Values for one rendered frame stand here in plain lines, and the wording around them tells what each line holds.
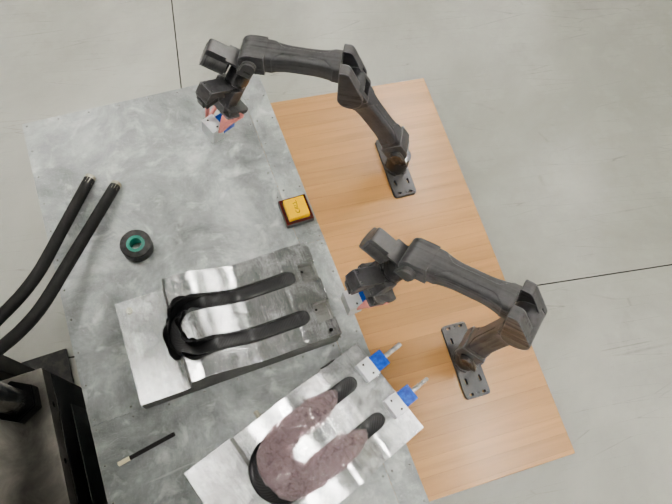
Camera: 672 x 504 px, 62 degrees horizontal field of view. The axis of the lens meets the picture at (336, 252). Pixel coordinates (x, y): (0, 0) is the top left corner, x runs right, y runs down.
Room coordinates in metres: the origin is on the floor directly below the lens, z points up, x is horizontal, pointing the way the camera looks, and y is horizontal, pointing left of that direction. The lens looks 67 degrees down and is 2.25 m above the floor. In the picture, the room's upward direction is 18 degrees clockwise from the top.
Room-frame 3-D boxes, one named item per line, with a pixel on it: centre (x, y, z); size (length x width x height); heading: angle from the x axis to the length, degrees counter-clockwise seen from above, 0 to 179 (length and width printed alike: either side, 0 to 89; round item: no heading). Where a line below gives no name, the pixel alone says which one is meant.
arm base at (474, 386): (0.42, -0.42, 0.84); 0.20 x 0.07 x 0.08; 33
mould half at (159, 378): (0.32, 0.20, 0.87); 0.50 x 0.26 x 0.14; 128
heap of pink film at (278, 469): (0.09, -0.08, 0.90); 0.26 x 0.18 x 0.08; 145
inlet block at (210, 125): (0.83, 0.39, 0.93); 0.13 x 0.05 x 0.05; 149
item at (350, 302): (0.47, -0.11, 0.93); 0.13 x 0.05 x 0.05; 128
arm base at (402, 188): (0.93, -0.09, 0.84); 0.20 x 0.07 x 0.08; 33
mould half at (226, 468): (0.09, -0.08, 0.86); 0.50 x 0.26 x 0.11; 145
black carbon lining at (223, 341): (0.32, 0.18, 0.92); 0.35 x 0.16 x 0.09; 128
